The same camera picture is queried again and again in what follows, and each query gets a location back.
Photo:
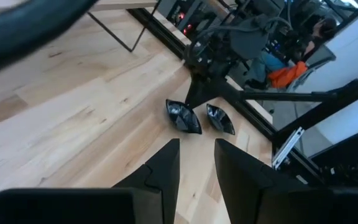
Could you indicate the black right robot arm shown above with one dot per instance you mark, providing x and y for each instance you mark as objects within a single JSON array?
[{"x": 216, "y": 53}]

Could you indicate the silver aluminium bracket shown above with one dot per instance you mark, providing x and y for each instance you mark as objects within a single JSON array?
[{"x": 287, "y": 149}]

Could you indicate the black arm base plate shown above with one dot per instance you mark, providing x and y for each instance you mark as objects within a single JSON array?
[{"x": 202, "y": 90}]

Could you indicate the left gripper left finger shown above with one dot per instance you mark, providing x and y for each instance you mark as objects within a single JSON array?
[{"x": 166, "y": 174}]

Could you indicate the orange cloth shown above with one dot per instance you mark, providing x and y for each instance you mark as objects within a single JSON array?
[{"x": 286, "y": 76}]

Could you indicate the black aluminium table frame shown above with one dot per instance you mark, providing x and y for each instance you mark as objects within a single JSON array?
[{"x": 158, "y": 29}]

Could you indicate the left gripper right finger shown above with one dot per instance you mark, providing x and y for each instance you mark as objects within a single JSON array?
[{"x": 241, "y": 180}]

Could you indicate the person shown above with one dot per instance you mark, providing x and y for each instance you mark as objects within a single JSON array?
[{"x": 322, "y": 29}]

